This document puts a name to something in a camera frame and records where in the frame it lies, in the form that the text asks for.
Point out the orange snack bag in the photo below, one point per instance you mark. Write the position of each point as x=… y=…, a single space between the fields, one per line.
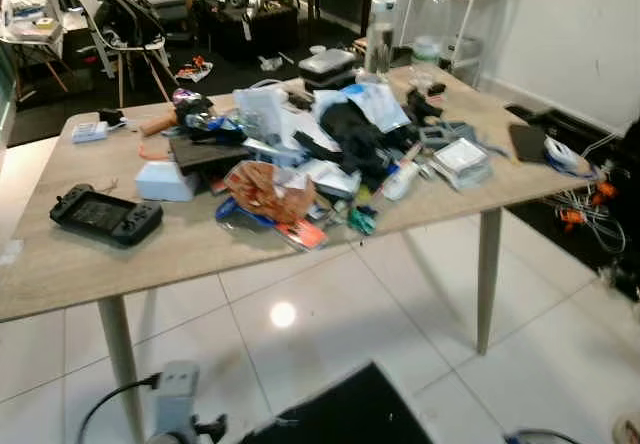
x=268 y=192

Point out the black floor mat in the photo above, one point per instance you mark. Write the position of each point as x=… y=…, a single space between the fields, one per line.
x=340 y=414

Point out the light wooden table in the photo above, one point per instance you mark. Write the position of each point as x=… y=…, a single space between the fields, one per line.
x=200 y=244

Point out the red flat packet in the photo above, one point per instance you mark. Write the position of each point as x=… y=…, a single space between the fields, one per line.
x=308 y=234

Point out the black handheld game console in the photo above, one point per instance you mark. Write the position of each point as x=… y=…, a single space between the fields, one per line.
x=105 y=214

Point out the small white box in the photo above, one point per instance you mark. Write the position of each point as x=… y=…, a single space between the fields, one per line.
x=165 y=181

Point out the dark flat board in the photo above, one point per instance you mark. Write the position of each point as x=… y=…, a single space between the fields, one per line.
x=205 y=154

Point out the white tube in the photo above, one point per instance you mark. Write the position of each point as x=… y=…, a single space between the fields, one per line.
x=400 y=181

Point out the clear plastic bag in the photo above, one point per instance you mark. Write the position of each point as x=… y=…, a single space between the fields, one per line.
x=260 y=114

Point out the black cloth pile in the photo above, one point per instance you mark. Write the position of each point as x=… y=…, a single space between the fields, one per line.
x=358 y=136

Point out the blue white plastic bag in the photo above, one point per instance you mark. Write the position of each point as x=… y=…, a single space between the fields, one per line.
x=380 y=104

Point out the white square device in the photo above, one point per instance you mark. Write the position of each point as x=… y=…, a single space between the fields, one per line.
x=460 y=159

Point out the white chair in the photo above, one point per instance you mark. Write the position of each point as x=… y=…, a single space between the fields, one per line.
x=135 y=59

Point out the grey flat box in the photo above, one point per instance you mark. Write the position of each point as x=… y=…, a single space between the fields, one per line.
x=328 y=64

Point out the white computer mouse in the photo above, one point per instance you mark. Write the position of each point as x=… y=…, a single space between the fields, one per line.
x=560 y=152

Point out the black equipment case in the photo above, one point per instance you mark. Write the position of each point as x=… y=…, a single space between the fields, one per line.
x=250 y=24

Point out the black backpack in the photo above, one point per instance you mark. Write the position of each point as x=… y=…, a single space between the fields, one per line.
x=125 y=19

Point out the dark brown notebook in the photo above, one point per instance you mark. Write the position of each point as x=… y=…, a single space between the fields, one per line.
x=525 y=142

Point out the grey tinted plastic bottle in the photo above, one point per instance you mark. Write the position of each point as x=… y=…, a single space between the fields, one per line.
x=380 y=39

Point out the tall clear plastic bottle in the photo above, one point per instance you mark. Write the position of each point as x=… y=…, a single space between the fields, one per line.
x=435 y=19

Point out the white shelf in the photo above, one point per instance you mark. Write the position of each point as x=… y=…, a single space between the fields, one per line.
x=475 y=4

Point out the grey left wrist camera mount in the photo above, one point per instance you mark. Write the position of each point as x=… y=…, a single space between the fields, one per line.
x=175 y=399

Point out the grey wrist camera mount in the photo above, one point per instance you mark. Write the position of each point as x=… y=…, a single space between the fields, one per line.
x=530 y=438
x=175 y=399

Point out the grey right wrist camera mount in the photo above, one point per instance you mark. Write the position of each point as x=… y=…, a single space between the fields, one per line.
x=530 y=438

